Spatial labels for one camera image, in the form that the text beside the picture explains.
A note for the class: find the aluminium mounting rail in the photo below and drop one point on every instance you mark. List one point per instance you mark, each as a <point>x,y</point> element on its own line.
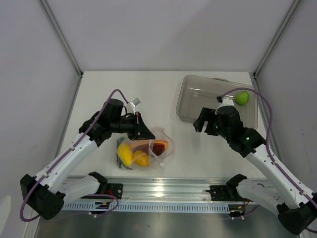
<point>166,190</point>

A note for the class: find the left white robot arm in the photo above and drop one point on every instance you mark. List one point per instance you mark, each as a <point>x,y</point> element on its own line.
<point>45,193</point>

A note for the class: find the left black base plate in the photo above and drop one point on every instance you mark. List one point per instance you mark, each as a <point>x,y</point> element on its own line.
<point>114,189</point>

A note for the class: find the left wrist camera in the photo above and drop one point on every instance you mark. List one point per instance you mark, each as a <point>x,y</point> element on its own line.
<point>132,105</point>

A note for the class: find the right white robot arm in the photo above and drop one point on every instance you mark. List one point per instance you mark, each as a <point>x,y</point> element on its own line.
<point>290,200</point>

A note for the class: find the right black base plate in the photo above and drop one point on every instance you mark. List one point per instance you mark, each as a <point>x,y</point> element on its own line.
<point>224,193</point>

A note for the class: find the clear zip top bag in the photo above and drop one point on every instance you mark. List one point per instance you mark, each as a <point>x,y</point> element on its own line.
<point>156,162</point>

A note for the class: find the clear plastic tray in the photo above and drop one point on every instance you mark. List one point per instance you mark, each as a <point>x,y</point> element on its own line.
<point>198,92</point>

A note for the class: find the white slotted cable duct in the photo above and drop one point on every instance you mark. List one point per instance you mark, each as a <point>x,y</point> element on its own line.
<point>149,207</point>

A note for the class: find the green onion toy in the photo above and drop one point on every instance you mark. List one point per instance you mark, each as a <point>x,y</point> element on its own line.
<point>120,164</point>

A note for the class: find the green guava toy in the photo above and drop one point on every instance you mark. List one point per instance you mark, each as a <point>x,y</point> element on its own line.
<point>242,98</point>

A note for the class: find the yellow mango toy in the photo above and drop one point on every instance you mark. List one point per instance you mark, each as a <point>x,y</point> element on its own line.
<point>125,154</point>

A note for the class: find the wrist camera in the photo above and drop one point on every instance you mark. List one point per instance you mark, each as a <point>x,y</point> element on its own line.
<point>132,105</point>
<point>225,101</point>

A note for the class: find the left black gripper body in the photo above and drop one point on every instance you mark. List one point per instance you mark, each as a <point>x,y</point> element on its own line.
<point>130,126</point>

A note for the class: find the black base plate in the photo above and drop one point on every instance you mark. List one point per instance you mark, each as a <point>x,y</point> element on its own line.
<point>224,193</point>
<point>114,189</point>

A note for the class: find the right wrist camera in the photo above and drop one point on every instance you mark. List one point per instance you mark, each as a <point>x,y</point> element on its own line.
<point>225,101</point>

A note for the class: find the red meat slice toy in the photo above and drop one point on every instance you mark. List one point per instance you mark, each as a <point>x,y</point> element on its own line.
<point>156,146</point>

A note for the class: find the yellow lemon toy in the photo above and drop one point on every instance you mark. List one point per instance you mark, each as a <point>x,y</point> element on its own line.
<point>141,158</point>

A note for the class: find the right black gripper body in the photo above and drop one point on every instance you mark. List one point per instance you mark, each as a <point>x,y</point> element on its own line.
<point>212,128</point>

